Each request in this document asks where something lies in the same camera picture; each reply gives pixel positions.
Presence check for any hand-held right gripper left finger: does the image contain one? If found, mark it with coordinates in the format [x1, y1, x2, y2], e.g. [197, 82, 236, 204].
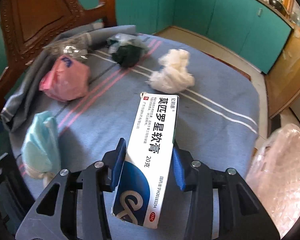
[15, 137, 127, 240]

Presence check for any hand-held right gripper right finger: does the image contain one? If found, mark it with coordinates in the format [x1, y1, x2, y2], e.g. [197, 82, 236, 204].
[172, 141, 278, 240]

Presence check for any white and blue medicine box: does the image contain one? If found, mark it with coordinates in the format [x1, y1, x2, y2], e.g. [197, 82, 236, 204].
[111, 92, 180, 229]

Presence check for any translucent plastic bag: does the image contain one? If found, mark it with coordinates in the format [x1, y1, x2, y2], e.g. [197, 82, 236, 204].
[245, 124, 300, 228]

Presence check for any grey-blue striped cloth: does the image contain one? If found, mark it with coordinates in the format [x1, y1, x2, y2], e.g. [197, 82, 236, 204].
[1, 24, 260, 240]

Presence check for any blue face mask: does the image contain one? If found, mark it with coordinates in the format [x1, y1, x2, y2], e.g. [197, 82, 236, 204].
[21, 111, 62, 188]

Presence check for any large white crumpled tissue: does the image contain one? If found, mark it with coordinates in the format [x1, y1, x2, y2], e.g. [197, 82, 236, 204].
[148, 49, 196, 93]

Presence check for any pink plastic bag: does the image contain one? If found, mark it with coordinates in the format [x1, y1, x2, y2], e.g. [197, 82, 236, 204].
[39, 55, 92, 102]

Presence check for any dark crumpled bag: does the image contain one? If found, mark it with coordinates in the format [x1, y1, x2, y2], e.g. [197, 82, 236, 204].
[107, 33, 147, 68]

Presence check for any clear plastic wrapper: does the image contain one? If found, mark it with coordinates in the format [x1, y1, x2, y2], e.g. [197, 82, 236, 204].
[44, 34, 90, 60]

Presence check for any carved wooden chair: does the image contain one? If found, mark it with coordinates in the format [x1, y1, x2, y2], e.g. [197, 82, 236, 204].
[0, 0, 252, 135]

